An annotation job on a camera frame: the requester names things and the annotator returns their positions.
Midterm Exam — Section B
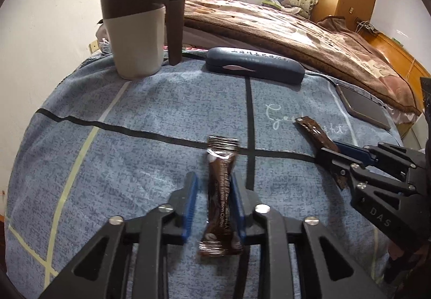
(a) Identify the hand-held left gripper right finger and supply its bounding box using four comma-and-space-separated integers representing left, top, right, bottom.
231, 173, 388, 299

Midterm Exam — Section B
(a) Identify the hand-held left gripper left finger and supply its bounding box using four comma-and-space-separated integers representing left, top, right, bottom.
39, 172, 199, 299

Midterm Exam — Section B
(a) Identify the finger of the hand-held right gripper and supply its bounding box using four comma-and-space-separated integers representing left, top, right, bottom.
315, 147, 415, 201
333, 141, 428, 182

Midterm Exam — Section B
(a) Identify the brown coffee sachet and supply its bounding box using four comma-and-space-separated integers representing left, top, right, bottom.
198, 136, 244, 257

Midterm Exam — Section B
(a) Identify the torn brown sachet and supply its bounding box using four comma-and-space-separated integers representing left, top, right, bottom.
294, 116, 350, 191

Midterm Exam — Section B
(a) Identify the person's right hand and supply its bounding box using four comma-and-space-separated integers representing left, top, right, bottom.
387, 242, 431, 274

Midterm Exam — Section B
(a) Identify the brown tablet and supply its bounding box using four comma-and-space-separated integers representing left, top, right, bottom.
336, 84, 392, 130

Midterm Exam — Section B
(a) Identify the pink bed sheet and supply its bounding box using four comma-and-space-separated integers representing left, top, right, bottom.
387, 105, 422, 125

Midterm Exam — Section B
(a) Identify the wooden headboard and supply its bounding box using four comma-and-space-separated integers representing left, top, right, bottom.
360, 28, 431, 84

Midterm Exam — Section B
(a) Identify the bed with brown blanket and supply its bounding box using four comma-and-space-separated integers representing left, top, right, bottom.
183, 0, 421, 116

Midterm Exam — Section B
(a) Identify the white power strip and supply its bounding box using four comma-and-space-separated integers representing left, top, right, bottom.
355, 18, 378, 32

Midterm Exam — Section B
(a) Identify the dark glasses case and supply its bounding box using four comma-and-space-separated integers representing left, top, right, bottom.
205, 47, 305, 85

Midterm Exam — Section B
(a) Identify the red plaid cloth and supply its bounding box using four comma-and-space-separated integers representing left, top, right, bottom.
163, 46, 207, 52

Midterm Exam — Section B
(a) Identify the brown and white mug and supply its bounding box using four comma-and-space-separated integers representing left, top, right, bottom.
99, 0, 186, 81

